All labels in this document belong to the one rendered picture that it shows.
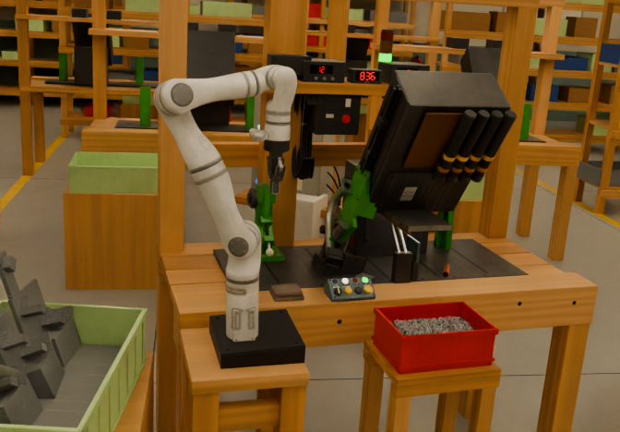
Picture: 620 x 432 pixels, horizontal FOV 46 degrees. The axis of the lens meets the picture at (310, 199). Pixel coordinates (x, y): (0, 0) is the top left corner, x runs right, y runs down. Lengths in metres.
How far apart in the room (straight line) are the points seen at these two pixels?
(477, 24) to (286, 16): 7.51
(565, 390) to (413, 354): 0.94
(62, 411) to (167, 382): 1.19
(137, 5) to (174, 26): 6.76
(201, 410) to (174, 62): 1.24
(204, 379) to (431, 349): 0.66
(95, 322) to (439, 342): 0.98
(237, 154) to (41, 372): 1.27
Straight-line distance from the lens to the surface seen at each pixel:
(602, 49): 7.82
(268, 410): 2.10
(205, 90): 1.92
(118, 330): 2.18
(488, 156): 2.50
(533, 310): 2.73
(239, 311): 2.05
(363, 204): 2.56
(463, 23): 10.06
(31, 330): 2.10
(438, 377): 2.22
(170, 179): 2.74
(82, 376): 2.05
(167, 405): 3.10
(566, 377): 2.96
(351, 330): 2.43
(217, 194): 1.93
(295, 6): 2.75
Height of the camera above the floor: 1.82
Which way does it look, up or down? 15 degrees down
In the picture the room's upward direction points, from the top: 4 degrees clockwise
